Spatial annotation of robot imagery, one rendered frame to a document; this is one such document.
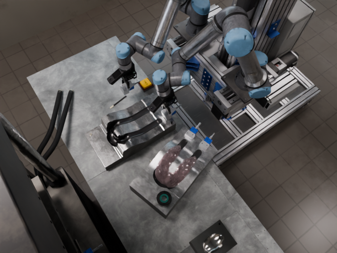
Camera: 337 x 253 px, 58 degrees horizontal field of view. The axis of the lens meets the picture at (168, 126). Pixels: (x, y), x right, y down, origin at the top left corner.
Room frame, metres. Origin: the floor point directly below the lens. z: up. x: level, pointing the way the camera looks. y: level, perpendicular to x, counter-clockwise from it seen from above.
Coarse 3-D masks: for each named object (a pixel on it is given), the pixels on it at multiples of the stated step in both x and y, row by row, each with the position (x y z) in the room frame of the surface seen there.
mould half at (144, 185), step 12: (180, 132) 0.81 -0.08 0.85; (168, 144) 0.72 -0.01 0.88; (192, 144) 0.74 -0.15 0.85; (156, 156) 0.63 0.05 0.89; (180, 156) 0.64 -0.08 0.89; (204, 156) 0.67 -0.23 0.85; (192, 168) 0.57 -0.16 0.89; (204, 168) 0.60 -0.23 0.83; (144, 180) 0.47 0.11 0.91; (192, 180) 0.50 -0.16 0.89; (144, 192) 0.41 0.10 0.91; (156, 192) 0.41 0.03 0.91; (180, 192) 0.43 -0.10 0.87; (156, 204) 0.35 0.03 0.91
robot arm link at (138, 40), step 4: (136, 32) 1.20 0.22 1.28; (132, 36) 1.16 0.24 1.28; (136, 36) 1.16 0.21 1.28; (140, 36) 1.17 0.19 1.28; (128, 40) 1.13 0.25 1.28; (132, 40) 1.13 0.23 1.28; (136, 40) 1.13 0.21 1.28; (140, 40) 1.14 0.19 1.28; (144, 40) 1.16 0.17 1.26; (128, 44) 1.10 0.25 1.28; (132, 44) 1.11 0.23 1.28; (136, 44) 1.11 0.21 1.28; (140, 44) 1.11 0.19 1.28; (144, 44) 1.11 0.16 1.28; (136, 48) 1.10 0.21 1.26; (140, 48) 1.09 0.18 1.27; (140, 52) 1.08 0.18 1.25
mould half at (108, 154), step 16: (112, 112) 0.87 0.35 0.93; (128, 112) 0.90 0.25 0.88; (160, 112) 0.92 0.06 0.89; (96, 128) 0.79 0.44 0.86; (128, 128) 0.78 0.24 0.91; (160, 128) 0.81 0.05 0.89; (96, 144) 0.69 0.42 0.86; (128, 144) 0.67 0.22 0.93; (144, 144) 0.71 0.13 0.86; (112, 160) 0.59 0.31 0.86
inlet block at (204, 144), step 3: (213, 135) 0.81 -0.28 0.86; (207, 138) 0.78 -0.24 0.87; (210, 138) 0.79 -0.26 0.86; (204, 141) 0.75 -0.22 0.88; (207, 141) 0.76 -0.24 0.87; (210, 141) 0.76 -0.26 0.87; (201, 144) 0.73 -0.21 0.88; (204, 144) 0.73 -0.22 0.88; (207, 144) 0.74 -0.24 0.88; (201, 147) 0.72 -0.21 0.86; (204, 147) 0.71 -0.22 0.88; (207, 147) 0.72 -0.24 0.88
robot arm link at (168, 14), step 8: (168, 0) 1.22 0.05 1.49; (176, 0) 1.21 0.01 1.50; (184, 0) 1.23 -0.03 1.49; (168, 8) 1.19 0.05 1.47; (176, 8) 1.20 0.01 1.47; (160, 16) 1.18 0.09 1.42; (168, 16) 1.17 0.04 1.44; (160, 24) 1.15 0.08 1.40; (168, 24) 1.15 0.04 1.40; (160, 32) 1.12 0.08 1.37; (168, 32) 1.14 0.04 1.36; (152, 40) 1.11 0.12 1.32; (160, 40) 1.10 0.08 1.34; (144, 48) 1.09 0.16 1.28; (152, 48) 1.08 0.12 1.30; (160, 48) 1.08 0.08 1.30; (144, 56) 1.07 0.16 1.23; (152, 56) 1.05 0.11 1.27; (160, 56) 1.05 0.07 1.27
